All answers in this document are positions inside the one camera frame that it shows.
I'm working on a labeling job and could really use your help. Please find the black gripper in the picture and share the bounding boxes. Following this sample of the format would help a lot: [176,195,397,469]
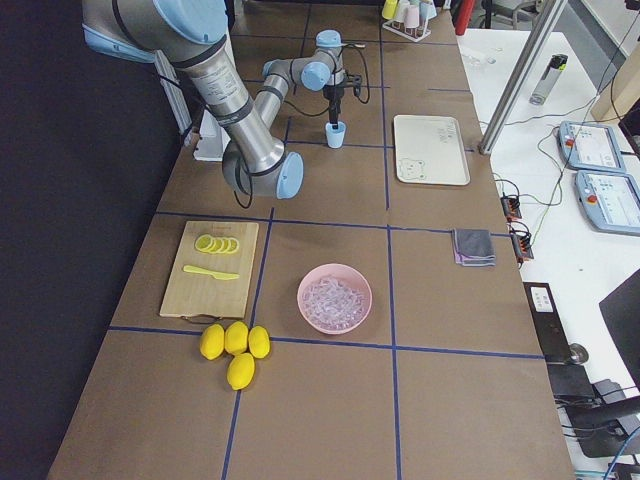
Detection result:
[323,73,362,126]

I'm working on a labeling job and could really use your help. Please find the light blue plastic cup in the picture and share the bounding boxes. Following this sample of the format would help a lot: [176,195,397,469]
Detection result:
[325,121,347,149]

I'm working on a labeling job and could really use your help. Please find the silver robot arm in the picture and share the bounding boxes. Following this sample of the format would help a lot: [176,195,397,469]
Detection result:
[82,1,360,199]

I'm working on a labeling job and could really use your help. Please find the yellow-green plastic cup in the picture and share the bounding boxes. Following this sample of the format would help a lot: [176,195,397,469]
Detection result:
[382,0,398,20]

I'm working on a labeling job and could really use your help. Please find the pink cup on rack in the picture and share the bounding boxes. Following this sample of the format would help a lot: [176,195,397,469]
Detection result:
[404,5,420,29]

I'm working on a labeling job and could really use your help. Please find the clear ice cubes pile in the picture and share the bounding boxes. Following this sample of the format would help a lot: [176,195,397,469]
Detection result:
[302,276,368,330]

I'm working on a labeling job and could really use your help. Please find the cream bear tray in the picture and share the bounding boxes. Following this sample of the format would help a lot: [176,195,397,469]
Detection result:
[393,115,470,186]

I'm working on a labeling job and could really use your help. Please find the lemon slices row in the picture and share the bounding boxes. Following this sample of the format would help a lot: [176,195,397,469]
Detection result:
[194,234,240,255]

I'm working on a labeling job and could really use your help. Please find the pink bowl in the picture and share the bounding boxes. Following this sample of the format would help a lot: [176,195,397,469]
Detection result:
[296,263,373,335]

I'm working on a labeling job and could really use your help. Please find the grey folded cloth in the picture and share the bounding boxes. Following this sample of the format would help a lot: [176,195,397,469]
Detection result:
[452,229,496,267]

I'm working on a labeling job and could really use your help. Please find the yellow plastic knife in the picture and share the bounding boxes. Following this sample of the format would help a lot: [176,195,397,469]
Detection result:
[182,265,240,281]

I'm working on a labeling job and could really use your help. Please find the wooden cutting board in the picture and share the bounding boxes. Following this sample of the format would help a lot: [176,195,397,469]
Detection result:
[160,221,259,319]

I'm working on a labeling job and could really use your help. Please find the clear water bottle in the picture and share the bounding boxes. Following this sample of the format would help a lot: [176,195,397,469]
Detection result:
[529,54,568,105]

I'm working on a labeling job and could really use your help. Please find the whole lemon middle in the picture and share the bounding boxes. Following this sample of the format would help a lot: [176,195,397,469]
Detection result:
[224,321,249,356]

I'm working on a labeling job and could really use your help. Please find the whole lemon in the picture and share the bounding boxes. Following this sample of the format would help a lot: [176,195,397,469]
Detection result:
[224,321,249,356]
[248,325,271,359]
[227,352,255,391]
[199,324,225,360]

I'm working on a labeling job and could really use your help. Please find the whole lemon right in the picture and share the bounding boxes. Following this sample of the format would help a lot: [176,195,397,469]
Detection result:
[248,325,271,359]

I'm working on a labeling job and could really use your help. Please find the upper teach pendant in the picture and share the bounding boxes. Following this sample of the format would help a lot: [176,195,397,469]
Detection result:
[558,121,626,173]

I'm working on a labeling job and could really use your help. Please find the teach pendant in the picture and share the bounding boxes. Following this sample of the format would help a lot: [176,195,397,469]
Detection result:
[575,170,639,236]
[558,121,626,173]

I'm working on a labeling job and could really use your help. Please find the whole lemon far left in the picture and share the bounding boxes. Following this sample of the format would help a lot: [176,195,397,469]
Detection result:
[199,324,225,360]

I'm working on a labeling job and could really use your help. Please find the whole lemon front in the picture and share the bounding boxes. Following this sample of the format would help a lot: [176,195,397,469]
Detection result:
[227,352,255,391]

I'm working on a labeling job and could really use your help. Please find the lower teach pendant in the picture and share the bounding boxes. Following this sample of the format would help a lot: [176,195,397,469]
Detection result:
[575,170,639,236]

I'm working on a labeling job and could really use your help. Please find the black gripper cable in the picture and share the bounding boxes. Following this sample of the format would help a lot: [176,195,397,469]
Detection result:
[284,42,372,117]

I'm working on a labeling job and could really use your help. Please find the white wire cup rack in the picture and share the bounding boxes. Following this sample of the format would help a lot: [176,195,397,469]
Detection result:
[382,18,431,42]

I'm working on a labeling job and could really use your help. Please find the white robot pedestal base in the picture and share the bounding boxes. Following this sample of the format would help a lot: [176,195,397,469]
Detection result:
[194,111,230,162]

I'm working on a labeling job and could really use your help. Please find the aluminium frame post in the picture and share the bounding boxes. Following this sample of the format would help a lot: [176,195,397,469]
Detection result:
[478,0,568,155]

